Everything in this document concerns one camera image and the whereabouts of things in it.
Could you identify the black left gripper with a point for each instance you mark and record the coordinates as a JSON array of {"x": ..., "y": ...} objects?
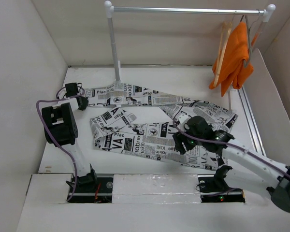
[{"x": 85, "y": 103}]

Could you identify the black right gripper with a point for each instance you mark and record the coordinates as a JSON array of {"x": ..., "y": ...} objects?
[{"x": 179, "y": 137}]

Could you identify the newspaper print trousers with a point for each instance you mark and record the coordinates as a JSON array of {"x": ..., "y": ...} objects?
[{"x": 116, "y": 130}]

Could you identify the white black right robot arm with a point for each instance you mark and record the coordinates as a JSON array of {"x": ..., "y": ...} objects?
[{"x": 267, "y": 178}]

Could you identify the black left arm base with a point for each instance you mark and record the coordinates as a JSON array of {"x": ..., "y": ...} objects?
[{"x": 100, "y": 192}]

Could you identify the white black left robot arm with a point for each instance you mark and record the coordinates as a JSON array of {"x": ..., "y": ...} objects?
[{"x": 61, "y": 130}]

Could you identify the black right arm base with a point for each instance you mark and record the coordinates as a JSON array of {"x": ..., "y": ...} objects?
[{"x": 212, "y": 193}]

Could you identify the orange cloth on hanger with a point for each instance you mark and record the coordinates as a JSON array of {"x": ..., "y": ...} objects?
[{"x": 233, "y": 73}]

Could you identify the wooden clothes hanger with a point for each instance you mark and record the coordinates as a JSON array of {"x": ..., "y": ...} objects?
[{"x": 224, "y": 37}]

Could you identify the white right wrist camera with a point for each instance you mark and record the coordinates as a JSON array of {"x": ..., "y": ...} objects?
[{"x": 181, "y": 119}]

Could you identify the aluminium side rail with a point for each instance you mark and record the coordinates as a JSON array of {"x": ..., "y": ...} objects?
[{"x": 251, "y": 122}]

